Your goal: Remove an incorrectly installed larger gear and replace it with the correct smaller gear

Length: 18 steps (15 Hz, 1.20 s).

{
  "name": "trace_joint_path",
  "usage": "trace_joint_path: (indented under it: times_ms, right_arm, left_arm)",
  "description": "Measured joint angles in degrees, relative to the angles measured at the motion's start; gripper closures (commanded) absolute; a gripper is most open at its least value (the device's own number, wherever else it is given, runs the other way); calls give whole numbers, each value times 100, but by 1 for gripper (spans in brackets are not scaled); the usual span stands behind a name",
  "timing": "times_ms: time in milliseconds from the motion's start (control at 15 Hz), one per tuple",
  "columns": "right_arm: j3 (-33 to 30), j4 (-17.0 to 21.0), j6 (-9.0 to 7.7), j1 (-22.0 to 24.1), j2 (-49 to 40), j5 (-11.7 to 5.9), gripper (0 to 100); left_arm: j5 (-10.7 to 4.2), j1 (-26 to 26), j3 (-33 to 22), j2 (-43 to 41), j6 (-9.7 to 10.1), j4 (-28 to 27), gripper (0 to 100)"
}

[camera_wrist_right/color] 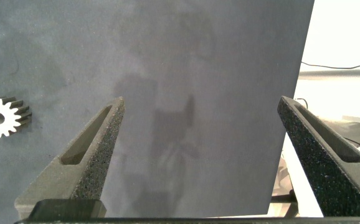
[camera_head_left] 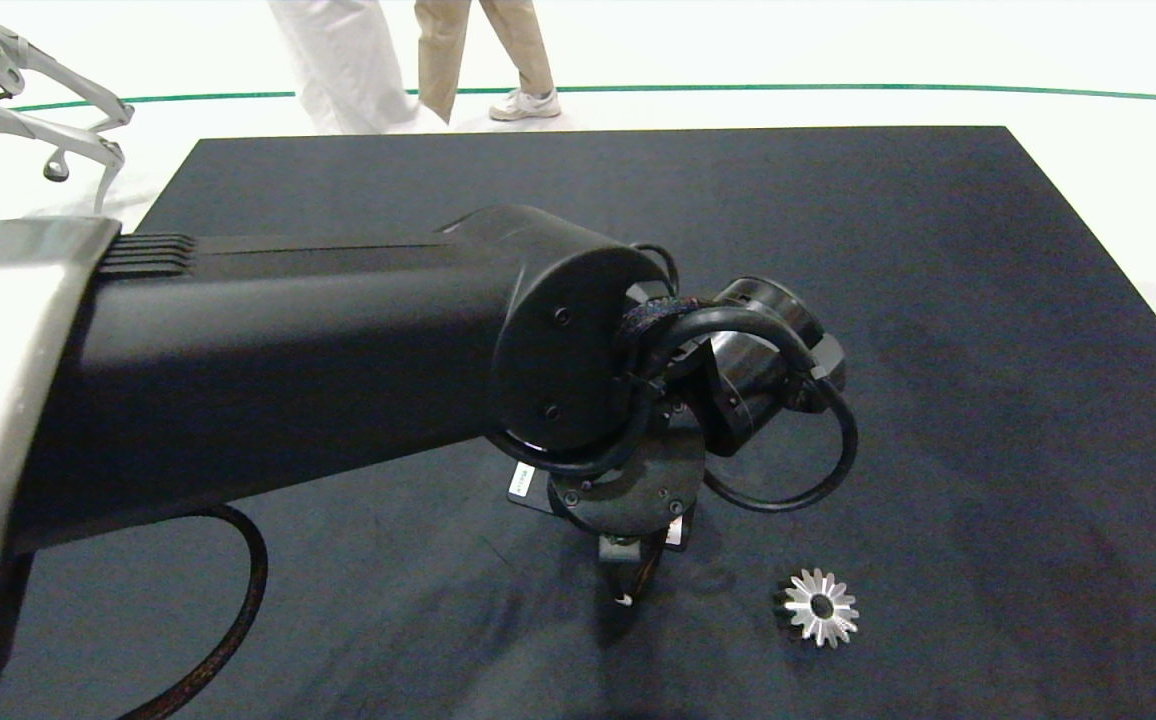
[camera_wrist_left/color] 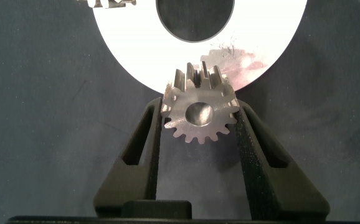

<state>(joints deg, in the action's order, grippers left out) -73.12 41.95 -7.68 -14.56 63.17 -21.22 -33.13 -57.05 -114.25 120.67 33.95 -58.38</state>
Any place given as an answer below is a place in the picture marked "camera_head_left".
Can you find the large steel gear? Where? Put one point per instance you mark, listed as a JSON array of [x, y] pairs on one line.
[[806, 590]]

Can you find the dark rectangular work mat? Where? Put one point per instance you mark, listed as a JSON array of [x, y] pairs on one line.
[[988, 300]]

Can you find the person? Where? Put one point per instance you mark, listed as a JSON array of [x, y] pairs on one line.
[[523, 60], [338, 60]]

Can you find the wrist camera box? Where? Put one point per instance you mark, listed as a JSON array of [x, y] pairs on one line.
[[523, 485]]

